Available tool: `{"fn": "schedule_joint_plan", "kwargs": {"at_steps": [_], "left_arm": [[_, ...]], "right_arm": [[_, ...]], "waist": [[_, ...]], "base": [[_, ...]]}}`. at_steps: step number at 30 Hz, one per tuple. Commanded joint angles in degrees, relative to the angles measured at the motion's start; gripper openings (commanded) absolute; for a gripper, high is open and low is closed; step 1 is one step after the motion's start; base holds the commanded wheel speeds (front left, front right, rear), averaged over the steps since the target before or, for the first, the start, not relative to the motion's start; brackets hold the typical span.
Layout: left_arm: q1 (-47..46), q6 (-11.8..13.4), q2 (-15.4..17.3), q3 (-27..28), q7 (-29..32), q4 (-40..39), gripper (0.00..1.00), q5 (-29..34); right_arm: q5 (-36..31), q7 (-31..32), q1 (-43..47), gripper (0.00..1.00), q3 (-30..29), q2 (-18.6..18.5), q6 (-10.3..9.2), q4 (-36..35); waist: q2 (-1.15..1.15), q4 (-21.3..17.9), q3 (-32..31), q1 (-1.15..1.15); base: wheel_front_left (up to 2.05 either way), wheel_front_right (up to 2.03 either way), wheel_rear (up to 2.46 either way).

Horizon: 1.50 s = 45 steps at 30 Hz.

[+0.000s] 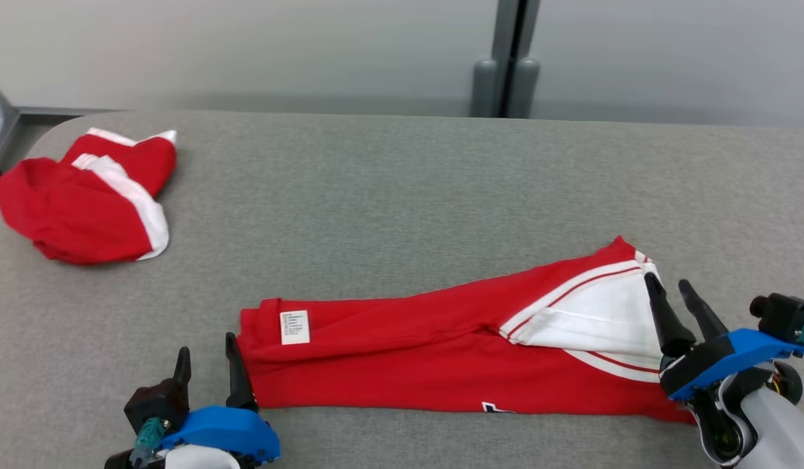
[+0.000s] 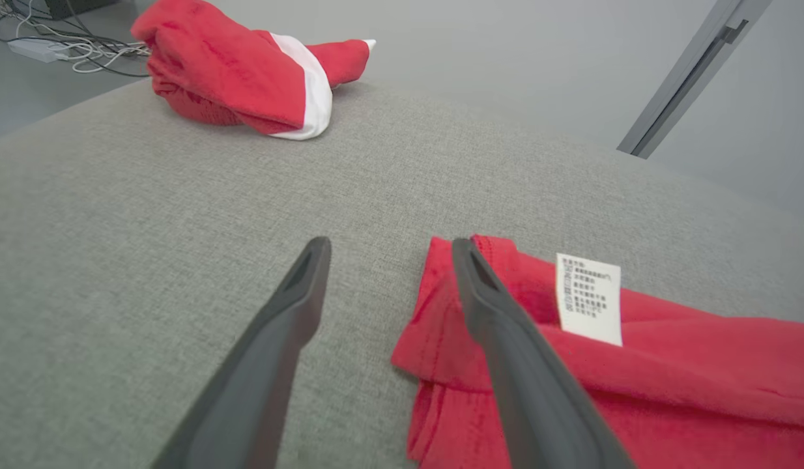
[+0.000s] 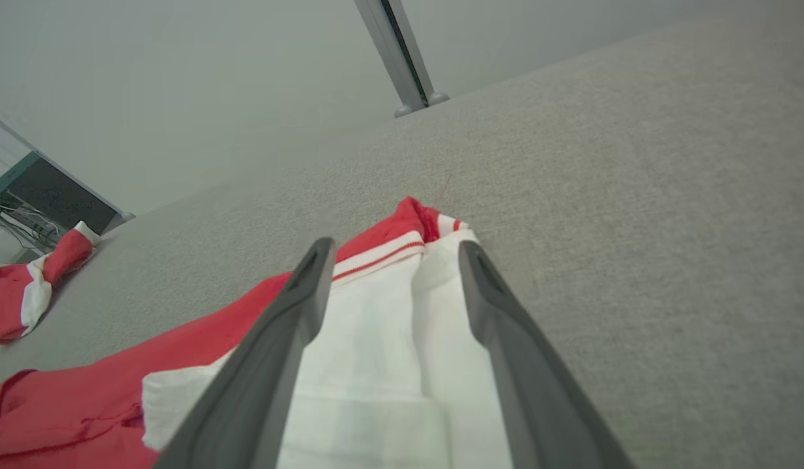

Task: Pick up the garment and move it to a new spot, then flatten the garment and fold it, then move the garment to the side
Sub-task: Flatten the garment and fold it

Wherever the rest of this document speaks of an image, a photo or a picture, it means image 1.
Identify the red shorts with white stripe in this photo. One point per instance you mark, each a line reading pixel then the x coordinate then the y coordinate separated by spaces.
pixel 83 202

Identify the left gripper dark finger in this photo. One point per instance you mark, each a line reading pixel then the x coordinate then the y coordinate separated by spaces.
pixel 182 371
pixel 240 378

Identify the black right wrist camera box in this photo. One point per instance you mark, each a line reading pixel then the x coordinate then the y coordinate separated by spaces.
pixel 786 316

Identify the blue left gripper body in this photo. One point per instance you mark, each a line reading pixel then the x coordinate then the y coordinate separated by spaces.
pixel 223 433

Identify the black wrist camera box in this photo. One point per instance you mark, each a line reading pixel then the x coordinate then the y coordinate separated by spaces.
pixel 157 404
pixel 786 316

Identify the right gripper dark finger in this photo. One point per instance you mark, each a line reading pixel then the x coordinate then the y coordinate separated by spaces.
pixel 666 319
pixel 702 312

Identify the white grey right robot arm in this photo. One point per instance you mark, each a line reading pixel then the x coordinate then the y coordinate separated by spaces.
pixel 767 423

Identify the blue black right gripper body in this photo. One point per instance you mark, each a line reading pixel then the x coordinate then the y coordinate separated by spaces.
pixel 728 358

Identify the red jersey with white trim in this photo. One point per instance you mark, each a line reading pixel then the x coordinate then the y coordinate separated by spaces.
pixel 441 365

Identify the grey partition post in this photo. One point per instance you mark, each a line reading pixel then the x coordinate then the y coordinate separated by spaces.
pixel 506 62

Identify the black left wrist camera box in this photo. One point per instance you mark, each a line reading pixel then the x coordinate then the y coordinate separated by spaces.
pixel 157 404

